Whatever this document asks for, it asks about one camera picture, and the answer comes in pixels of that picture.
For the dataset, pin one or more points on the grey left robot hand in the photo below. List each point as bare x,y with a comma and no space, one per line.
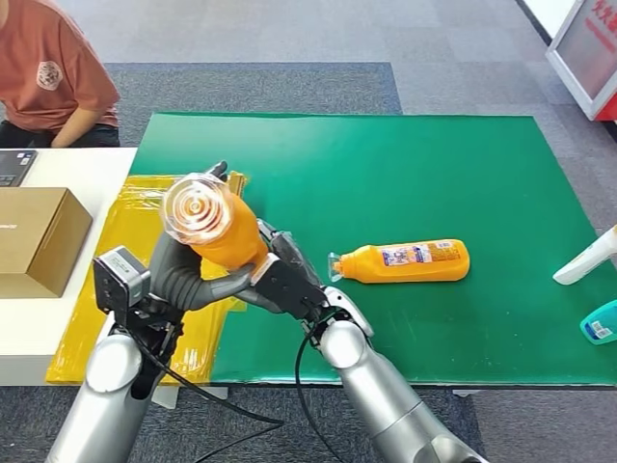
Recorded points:
185,275

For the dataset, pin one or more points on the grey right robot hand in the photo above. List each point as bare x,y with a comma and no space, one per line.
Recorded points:
294,259

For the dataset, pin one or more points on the orange bottle with clear cap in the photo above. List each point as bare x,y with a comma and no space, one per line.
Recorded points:
409,262
226,233

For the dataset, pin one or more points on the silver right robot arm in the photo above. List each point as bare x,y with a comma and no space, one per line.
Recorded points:
385,396

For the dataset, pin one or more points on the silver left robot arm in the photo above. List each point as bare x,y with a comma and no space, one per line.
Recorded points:
105,396

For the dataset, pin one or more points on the person's left forearm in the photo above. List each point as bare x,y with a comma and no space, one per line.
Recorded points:
79,124

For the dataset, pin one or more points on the white bottle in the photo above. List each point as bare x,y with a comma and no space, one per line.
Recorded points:
585,259

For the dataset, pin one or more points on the teal bottle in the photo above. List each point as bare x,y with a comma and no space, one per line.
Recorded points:
600,324

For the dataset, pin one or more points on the yellow plastic bag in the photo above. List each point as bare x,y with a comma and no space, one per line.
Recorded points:
125,230

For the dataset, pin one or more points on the green table mat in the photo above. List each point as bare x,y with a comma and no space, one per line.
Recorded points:
409,172

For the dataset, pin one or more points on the brown cardboard box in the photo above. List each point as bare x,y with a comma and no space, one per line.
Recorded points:
34,236

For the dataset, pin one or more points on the dark laptop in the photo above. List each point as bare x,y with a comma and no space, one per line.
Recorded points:
13,166

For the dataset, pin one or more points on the person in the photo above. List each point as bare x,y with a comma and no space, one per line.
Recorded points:
43,70

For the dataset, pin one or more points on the white and red sign stand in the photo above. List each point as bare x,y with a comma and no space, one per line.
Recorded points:
585,57

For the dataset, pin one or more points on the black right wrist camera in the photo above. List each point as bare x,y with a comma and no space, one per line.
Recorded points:
289,291

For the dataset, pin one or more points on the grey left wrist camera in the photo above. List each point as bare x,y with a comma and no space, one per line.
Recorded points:
121,278

